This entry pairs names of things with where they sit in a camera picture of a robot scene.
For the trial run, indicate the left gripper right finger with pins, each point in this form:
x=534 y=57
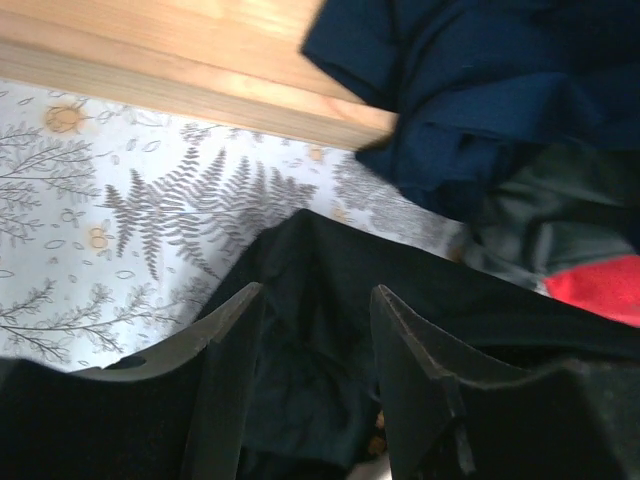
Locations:
x=422 y=370

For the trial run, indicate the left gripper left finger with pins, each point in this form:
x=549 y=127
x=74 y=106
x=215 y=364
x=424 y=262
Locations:
x=177 y=410

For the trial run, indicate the black t shirt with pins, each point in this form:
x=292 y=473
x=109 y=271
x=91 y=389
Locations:
x=368 y=343

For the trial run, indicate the red t shirt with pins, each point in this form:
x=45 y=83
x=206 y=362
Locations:
x=609 y=288

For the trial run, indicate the grey t shirt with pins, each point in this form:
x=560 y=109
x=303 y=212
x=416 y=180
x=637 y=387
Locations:
x=570 y=206

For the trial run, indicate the navy t shirt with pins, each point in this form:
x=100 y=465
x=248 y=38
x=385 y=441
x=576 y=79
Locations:
x=479 y=86

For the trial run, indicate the floral table mat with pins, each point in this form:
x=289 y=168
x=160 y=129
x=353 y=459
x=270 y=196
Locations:
x=118 y=222

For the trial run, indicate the wooden clothes rack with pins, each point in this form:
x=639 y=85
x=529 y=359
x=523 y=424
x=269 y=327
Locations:
x=231 y=62

